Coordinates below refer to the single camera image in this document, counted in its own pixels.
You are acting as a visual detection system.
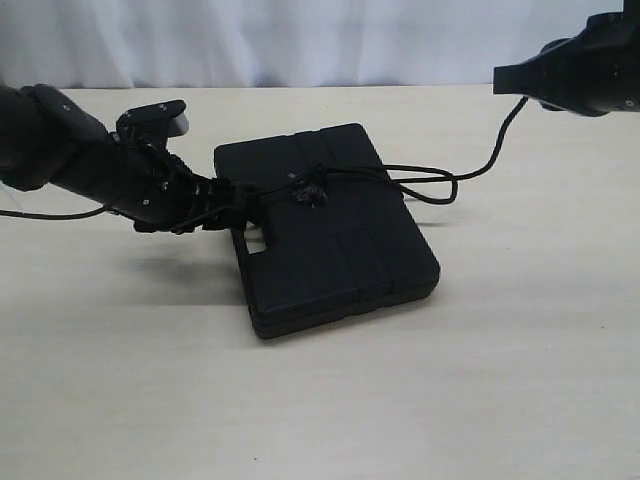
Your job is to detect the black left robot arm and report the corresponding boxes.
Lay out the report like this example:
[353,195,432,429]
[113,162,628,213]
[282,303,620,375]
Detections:
[1,84,256,234]

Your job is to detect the black rope with loop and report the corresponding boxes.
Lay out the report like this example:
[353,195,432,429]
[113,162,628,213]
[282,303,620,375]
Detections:
[239,95,530,209]

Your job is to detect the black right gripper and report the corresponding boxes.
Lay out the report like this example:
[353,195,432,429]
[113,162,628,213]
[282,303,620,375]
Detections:
[492,38,620,117]

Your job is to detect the white backdrop curtain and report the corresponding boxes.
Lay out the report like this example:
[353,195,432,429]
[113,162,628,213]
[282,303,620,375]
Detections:
[1,0,622,89]

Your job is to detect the black plastic tool case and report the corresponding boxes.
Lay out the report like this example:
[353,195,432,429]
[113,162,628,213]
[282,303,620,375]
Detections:
[214,123,441,340]

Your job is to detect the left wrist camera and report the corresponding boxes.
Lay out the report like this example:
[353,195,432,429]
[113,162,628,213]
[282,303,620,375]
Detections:
[116,99,189,142]

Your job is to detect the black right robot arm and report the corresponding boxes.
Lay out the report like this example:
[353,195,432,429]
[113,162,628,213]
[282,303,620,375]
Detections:
[492,1,639,117]

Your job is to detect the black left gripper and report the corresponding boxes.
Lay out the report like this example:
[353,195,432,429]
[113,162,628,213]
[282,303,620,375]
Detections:
[99,144,258,233]

